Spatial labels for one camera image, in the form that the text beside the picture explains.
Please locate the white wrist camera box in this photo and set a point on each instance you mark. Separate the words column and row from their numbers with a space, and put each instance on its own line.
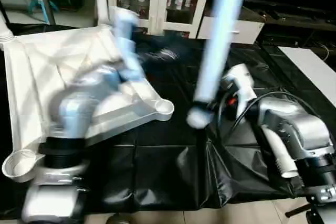
column 126, row 40
column 241, row 87

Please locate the black work mat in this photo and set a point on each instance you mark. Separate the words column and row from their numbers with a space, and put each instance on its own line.
column 173, row 177

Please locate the white flat board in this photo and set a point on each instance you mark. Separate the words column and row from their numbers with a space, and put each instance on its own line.
column 312, row 72

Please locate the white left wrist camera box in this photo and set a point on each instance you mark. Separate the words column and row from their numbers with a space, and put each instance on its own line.
column 126, row 40

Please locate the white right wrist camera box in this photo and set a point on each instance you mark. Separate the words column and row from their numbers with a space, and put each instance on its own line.
column 241, row 87

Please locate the white drawer unit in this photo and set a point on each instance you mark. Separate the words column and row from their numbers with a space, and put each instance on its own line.
column 247, row 31

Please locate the white plastic table top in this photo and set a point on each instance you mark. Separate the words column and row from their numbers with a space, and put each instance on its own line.
column 47, row 61

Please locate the dark low sideboard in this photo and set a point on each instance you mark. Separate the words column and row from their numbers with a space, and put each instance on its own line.
column 299, row 22

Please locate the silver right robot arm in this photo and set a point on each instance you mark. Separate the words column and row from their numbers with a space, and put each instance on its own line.
column 299, row 129

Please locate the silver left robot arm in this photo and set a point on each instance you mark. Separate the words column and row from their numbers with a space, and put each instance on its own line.
column 73, row 124

